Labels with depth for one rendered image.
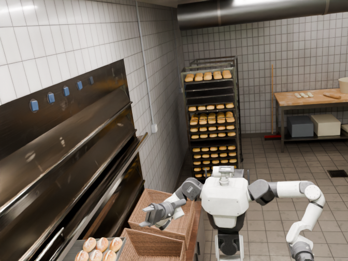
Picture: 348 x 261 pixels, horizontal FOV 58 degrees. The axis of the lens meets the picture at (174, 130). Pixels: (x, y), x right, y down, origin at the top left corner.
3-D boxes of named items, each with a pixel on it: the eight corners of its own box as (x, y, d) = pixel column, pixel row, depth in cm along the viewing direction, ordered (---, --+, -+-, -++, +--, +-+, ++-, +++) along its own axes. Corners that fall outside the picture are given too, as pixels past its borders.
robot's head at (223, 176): (215, 177, 190) (214, 164, 187) (232, 178, 187) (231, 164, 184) (213, 183, 184) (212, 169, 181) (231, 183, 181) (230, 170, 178)
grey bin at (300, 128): (291, 137, 550) (291, 124, 543) (287, 128, 596) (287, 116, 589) (313, 136, 543) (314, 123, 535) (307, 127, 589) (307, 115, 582)
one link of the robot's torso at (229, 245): (219, 229, 224) (217, 207, 219) (237, 229, 222) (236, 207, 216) (219, 257, 198) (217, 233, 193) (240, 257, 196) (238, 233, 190)
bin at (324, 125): (317, 136, 541) (318, 123, 534) (310, 127, 588) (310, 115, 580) (340, 135, 535) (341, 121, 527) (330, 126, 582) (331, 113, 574)
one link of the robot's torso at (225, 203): (206, 207, 220) (202, 161, 209) (256, 211, 210) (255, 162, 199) (198, 234, 193) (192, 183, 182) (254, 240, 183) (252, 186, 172)
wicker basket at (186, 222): (131, 249, 265) (126, 221, 256) (148, 211, 317) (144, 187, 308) (188, 251, 255) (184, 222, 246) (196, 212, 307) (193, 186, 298)
